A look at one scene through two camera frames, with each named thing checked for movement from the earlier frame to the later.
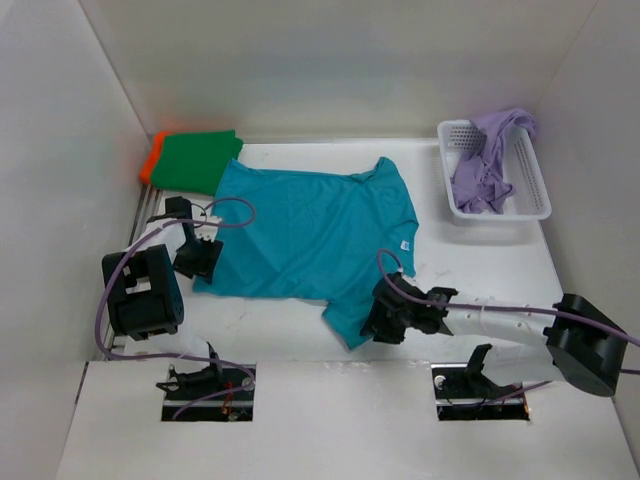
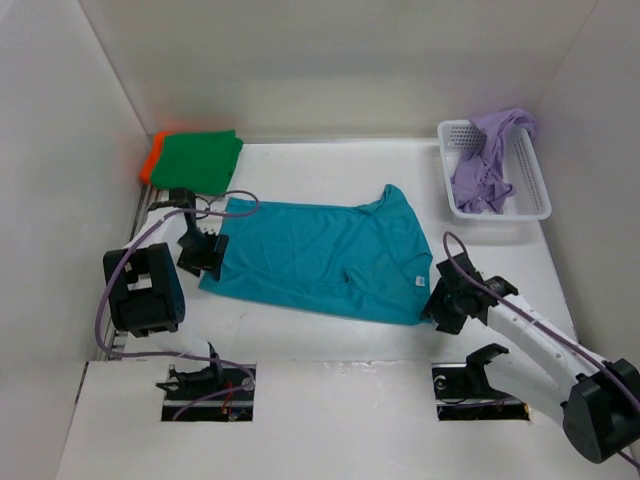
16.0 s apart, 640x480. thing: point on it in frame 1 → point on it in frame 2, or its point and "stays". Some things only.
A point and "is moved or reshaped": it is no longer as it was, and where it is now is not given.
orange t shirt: x=155 y=155 stays
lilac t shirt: x=479 y=182 stays
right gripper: x=382 y=321 → x=441 y=298
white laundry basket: x=462 y=140 stays
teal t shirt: x=324 y=237 is moved or reshaped
